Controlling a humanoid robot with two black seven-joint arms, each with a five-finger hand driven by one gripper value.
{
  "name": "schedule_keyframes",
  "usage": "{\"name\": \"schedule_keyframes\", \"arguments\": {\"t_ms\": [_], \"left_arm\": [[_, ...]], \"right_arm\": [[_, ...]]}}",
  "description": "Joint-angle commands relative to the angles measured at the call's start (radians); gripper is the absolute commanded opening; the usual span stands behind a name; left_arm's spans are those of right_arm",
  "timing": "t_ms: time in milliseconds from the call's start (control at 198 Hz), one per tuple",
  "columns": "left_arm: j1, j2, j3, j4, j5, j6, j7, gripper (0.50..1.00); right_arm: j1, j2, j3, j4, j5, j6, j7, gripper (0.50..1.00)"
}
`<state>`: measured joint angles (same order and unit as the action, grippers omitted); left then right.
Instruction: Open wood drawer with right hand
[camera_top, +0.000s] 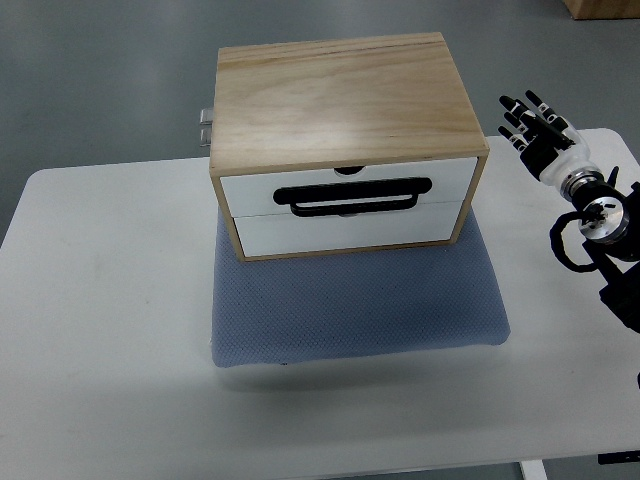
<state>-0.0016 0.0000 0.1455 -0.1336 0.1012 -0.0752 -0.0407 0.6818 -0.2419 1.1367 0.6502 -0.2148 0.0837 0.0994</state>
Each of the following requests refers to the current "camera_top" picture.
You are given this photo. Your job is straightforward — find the blue grey cushion mat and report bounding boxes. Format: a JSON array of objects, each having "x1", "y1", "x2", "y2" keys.
[{"x1": 211, "y1": 217, "x2": 510, "y2": 368}]

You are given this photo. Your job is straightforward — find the white top drawer black handle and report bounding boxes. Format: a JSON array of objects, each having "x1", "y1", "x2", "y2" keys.
[{"x1": 221, "y1": 157, "x2": 477, "y2": 217}]

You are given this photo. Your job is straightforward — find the metal clamp behind cabinet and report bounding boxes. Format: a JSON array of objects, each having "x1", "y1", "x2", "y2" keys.
[{"x1": 199, "y1": 107, "x2": 213, "y2": 147}]

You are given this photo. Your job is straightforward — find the cardboard box corner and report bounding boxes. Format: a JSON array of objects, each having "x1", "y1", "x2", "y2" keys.
[{"x1": 563, "y1": 0, "x2": 640, "y2": 20}]

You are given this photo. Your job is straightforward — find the white bottom drawer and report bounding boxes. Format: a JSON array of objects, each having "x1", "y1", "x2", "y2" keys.
[{"x1": 235, "y1": 202, "x2": 461, "y2": 257}]

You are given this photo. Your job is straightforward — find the white table leg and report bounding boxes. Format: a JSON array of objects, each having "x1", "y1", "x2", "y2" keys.
[{"x1": 519, "y1": 460, "x2": 548, "y2": 480}]

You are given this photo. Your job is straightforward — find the black table control panel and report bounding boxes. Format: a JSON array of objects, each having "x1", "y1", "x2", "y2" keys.
[{"x1": 597, "y1": 450, "x2": 640, "y2": 465}]

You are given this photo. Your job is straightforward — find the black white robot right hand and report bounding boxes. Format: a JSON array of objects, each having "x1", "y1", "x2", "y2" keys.
[{"x1": 498, "y1": 90, "x2": 602, "y2": 192}]

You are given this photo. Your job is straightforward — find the wooden drawer cabinet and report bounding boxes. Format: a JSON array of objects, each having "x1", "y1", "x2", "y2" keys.
[{"x1": 209, "y1": 33, "x2": 489, "y2": 261}]

